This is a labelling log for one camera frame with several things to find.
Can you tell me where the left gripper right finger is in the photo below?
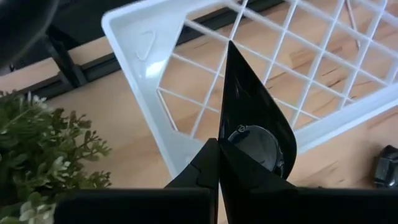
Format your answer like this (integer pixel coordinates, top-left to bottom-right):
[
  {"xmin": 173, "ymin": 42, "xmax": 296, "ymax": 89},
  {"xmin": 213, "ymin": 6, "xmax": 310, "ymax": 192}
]
[{"xmin": 219, "ymin": 140, "xmax": 398, "ymax": 224}]

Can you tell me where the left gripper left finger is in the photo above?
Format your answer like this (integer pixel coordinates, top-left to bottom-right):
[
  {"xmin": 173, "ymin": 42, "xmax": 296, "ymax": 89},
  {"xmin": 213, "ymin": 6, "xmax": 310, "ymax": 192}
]
[{"xmin": 55, "ymin": 138, "xmax": 220, "ymax": 224}]

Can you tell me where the black teardrop mini plate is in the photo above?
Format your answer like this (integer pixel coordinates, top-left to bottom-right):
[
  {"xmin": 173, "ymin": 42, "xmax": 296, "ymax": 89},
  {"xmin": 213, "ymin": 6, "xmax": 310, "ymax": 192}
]
[{"xmin": 218, "ymin": 39, "xmax": 298, "ymax": 180}]

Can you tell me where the black leaf-shaped mini plate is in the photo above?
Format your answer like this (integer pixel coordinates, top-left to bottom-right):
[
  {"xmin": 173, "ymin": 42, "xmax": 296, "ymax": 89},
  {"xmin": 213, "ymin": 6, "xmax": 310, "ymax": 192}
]
[{"xmin": 374, "ymin": 144, "xmax": 398, "ymax": 189}]

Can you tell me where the green potted plant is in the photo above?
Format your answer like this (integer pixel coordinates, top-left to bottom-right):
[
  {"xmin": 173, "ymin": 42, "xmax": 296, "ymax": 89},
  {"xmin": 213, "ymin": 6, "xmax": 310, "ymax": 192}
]
[{"xmin": 0, "ymin": 89, "xmax": 113, "ymax": 224}]

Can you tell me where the white wire rack shelf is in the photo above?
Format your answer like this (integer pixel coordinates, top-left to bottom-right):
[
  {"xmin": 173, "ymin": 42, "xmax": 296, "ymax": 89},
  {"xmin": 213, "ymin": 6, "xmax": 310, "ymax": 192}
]
[{"xmin": 101, "ymin": 0, "xmax": 398, "ymax": 180}]

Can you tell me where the black aluminium extrusion frame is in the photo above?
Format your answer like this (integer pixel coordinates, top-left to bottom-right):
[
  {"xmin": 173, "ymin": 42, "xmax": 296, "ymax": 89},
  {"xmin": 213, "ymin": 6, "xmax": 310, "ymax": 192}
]
[{"xmin": 0, "ymin": 0, "xmax": 285, "ymax": 100}]

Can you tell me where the black left camera cable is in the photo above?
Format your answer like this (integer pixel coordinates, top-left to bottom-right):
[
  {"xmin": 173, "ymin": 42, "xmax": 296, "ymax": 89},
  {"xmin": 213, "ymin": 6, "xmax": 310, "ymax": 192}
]
[{"xmin": 0, "ymin": 0, "xmax": 60, "ymax": 70}]

